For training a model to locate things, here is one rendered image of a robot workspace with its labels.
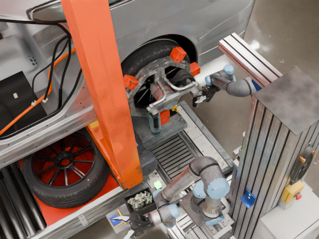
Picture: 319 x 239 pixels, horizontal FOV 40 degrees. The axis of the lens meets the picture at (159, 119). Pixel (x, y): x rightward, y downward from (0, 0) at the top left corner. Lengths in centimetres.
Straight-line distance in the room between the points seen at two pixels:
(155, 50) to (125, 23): 43
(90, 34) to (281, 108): 87
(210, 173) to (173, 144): 173
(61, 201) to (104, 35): 174
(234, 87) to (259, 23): 223
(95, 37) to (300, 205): 139
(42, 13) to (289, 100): 145
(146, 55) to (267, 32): 214
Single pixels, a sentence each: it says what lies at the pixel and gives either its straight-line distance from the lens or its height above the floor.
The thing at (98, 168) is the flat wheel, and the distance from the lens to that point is 341.
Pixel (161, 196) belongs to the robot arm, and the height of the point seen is 118.
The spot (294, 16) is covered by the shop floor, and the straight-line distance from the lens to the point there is 519.
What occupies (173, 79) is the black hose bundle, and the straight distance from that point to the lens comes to 319.
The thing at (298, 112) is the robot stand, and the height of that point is 203.
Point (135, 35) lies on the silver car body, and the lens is 292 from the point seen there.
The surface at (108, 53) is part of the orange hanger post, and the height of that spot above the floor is 195.
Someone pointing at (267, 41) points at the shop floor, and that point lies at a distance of 487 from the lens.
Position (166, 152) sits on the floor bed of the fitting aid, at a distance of 393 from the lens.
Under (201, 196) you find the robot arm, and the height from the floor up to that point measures 105.
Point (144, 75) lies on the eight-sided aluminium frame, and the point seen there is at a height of 111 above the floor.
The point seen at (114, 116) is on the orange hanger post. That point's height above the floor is 146.
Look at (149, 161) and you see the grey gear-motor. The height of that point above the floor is 40.
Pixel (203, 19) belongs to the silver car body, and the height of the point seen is 126.
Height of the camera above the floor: 348
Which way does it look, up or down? 56 degrees down
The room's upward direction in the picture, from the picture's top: 6 degrees counter-clockwise
